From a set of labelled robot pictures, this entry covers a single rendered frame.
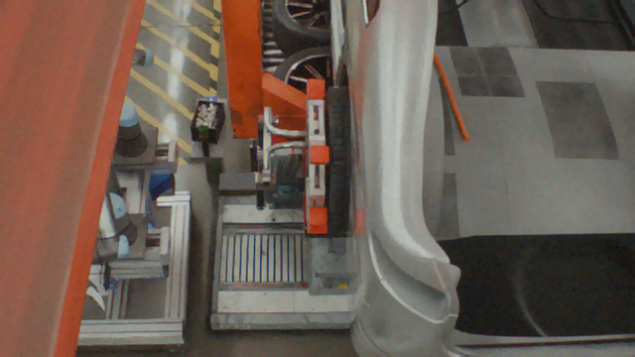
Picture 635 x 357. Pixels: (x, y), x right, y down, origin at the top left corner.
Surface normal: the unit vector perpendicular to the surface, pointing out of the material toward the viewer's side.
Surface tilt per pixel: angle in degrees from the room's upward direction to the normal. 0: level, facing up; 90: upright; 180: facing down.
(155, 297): 0
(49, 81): 0
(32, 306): 0
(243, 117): 90
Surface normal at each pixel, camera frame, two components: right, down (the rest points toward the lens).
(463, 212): 0.04, -0.33
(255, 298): 0.04, -0.62
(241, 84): 0.03, 0.79
